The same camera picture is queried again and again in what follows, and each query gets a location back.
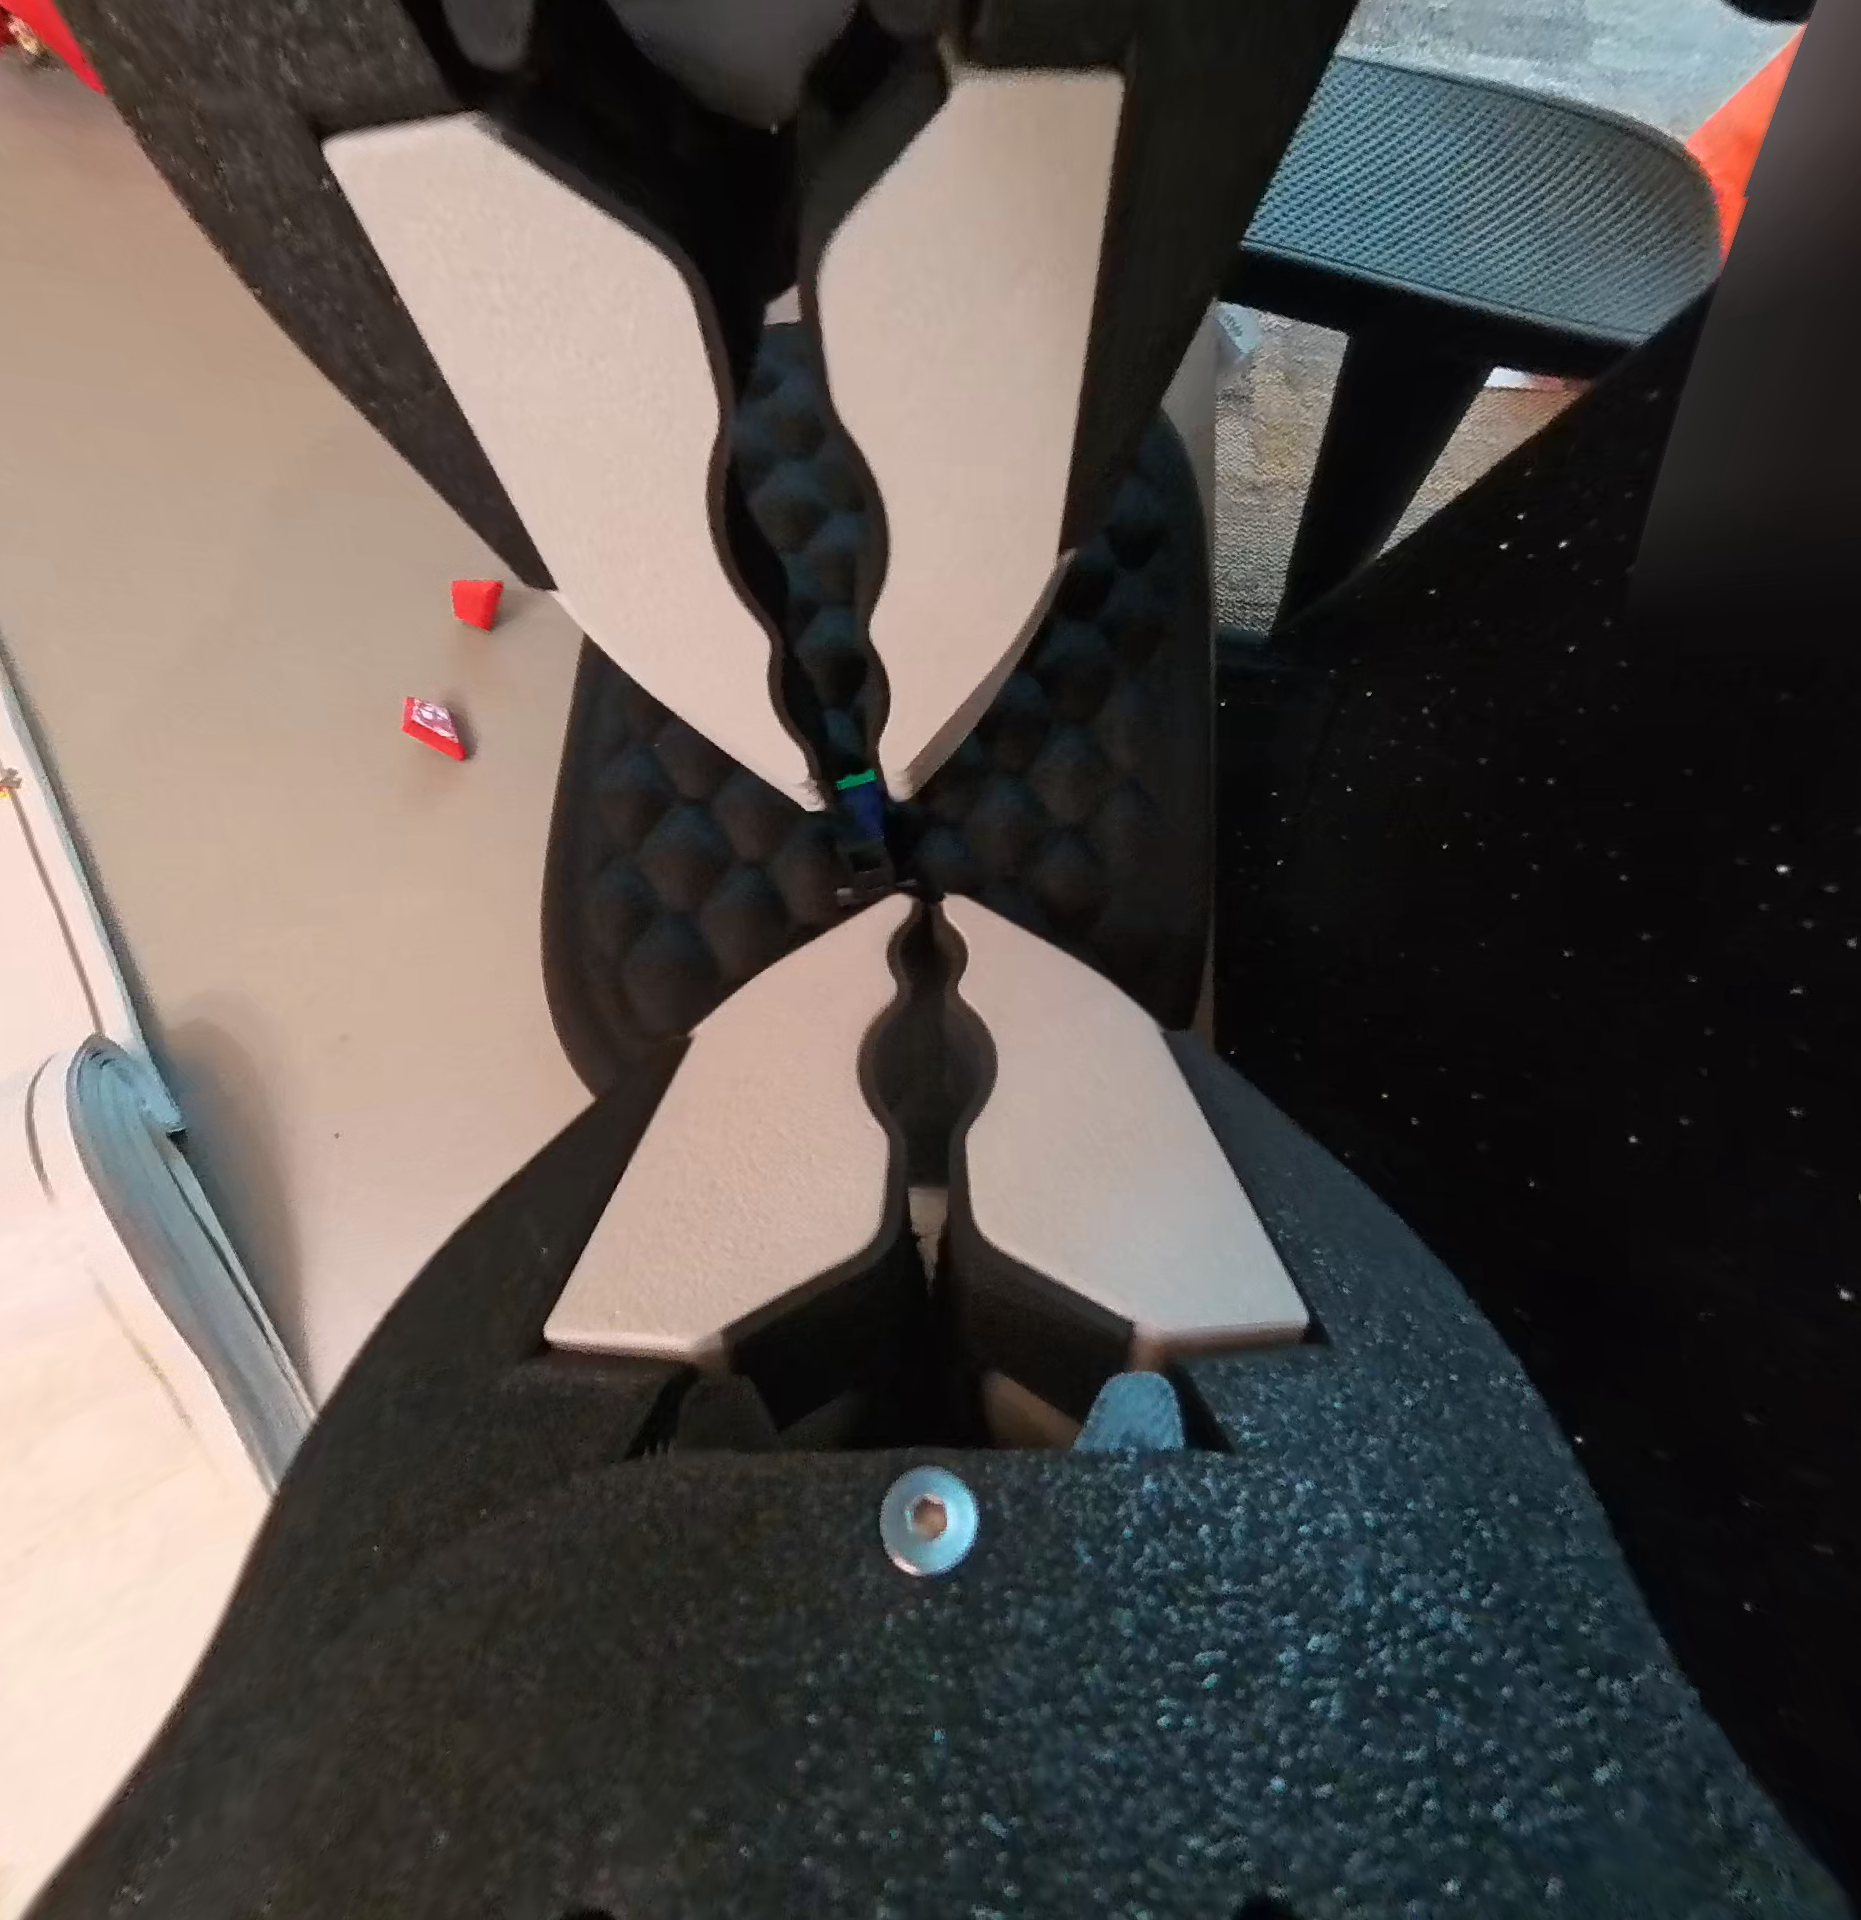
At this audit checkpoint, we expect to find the grey mesh office chair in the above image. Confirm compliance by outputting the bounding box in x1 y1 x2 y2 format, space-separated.
1230 58 1731 633

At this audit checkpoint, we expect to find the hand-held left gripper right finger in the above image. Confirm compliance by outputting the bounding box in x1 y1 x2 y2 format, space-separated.
929 898 1312 1374

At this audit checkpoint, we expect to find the orange plastic object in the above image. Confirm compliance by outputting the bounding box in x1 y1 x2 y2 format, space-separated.
1685 32 1810 204

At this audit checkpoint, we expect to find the red lego model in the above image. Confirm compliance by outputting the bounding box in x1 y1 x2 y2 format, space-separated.
0 0 100 78

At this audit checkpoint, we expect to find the black dimpled seat cushion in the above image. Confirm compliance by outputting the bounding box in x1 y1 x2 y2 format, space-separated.
545 324 1217 1089

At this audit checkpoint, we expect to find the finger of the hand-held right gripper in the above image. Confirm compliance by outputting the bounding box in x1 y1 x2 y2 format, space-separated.
324 115 836 807
814 42 1128 800

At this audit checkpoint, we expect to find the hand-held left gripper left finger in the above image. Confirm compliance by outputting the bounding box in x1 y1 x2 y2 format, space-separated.
545 898 932 1374

